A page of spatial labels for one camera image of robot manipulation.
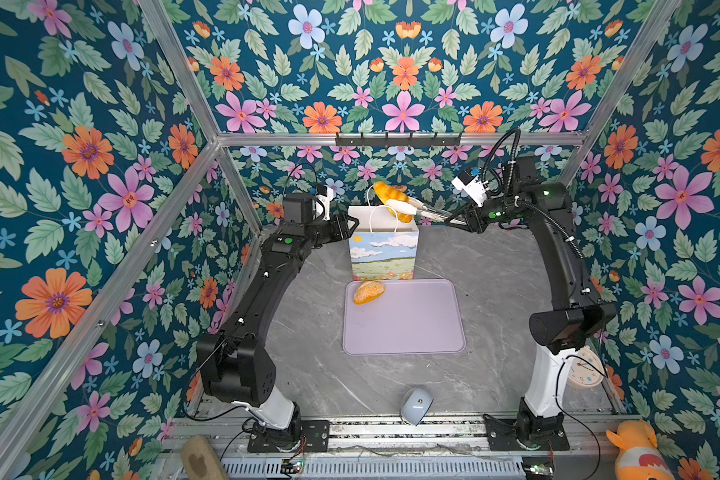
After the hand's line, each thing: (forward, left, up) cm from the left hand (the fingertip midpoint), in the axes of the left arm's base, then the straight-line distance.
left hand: (356, 212), depth 76 cm
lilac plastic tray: (-13, -15, -36) cm, 41 cm away
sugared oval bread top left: (-6, -1, -30) cm, 31 cm away
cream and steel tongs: (0, -15, +1) cm, 15 cm away
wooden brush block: (-48, +39, -30) cm, 69 cm away
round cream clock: (-35, -60, -32) cm, 77 cm away
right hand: (-2, -25, 0) cm, 25 cm away
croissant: (+4, -9, +3) cm, 10 cm away
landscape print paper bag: (+1, -7, -15) cm, 16 cm away
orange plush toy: (-55, -59, -26) cm, 85 cm away
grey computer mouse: (-41, -12, -25) cm, 49 cm away
